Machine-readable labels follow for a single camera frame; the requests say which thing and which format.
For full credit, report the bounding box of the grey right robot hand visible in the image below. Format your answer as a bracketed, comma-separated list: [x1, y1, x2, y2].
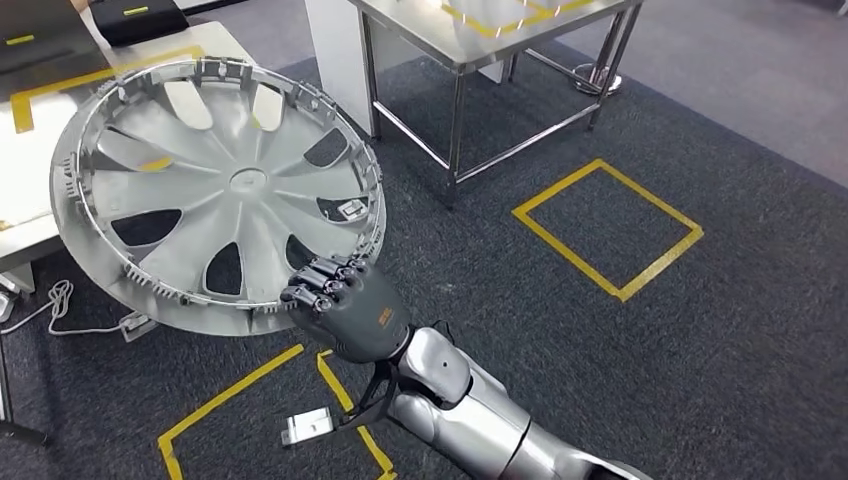
[279, 256, 413, 364]

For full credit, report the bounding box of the silver wheel hubcap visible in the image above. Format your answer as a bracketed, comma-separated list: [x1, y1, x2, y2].
[49, 56, 389, 338]

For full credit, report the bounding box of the stainless steel workbench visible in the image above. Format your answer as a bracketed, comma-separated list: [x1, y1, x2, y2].
[0, 18, 258, 294]

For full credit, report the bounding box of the yellow tape rectangle on workbench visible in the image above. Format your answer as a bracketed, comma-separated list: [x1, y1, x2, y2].
[9, 44, 208, 175]

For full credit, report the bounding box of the silver floor socket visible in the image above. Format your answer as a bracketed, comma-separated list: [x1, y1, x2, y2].
[117, 309, 159, 344]
[335, 197, 370, 221]

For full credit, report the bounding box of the stainless steel table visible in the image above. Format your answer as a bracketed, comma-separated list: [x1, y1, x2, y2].
[346, 0, 645, 208]

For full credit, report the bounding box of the chrome stanchion base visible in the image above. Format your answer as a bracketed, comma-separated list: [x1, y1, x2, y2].
[571, 61, 625, 99]

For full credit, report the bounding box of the black case yellow mark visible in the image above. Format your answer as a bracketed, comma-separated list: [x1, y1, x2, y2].
[87, 0, 191, 48]

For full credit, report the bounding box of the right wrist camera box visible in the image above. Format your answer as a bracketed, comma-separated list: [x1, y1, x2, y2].
[280, 406, 336, 448]

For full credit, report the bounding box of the white coiled cable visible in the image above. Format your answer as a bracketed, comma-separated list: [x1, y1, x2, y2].
[0, 278, 137, 338]

